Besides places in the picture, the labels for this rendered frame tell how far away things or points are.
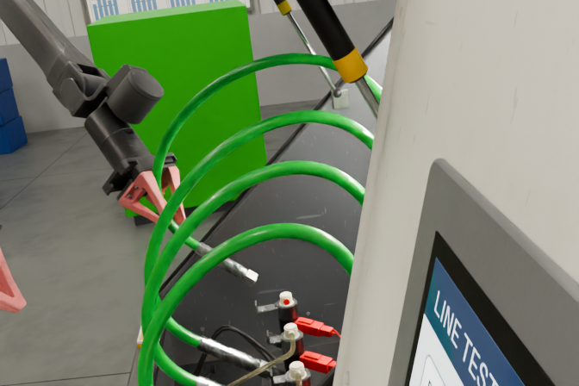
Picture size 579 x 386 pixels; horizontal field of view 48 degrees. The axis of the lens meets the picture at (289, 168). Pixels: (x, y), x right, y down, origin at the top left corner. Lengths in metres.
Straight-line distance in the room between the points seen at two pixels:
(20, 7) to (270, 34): 6.14
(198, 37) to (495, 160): 3.81
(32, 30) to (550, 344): 1.01
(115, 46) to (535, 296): 3.90
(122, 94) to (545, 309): 0.80
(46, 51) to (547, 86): 0.94
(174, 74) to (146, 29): 0.31
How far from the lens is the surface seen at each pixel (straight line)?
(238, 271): 0.94
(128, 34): 4.05
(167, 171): 0.95
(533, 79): 0.23
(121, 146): 0.95
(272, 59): 0.82
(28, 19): 1.15
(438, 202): 0.29
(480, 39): 0.28
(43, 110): 7.86
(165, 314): 0.61
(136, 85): 0.93
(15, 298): 0.78
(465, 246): 0.26
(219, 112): 4.10
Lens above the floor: 1.54
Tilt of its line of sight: 18 degrees down
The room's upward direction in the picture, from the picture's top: 7 degrees counter-clockwise
